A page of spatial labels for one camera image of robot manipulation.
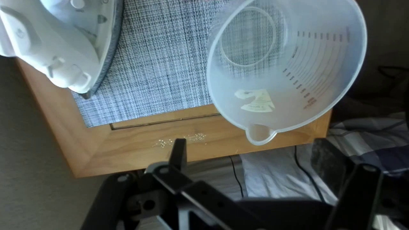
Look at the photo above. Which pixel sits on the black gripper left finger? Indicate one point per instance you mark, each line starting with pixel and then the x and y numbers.
pixel 199 196

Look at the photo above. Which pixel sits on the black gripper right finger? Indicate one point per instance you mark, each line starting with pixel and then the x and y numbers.
pixel 358 200

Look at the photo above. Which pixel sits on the grey checked fabric mat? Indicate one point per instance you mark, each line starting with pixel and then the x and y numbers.
pixel 161 68

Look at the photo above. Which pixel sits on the white folded cloth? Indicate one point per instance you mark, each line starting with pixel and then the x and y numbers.
pixel 55 39

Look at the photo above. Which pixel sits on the blue patterned cloth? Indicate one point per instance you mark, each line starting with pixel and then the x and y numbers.
pixel 374 136

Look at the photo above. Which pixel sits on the wooden side table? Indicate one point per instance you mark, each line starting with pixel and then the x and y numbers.
pixel 128 149

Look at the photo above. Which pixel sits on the translucent plastic measuring jar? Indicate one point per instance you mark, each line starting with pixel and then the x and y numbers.
pixel 323 64

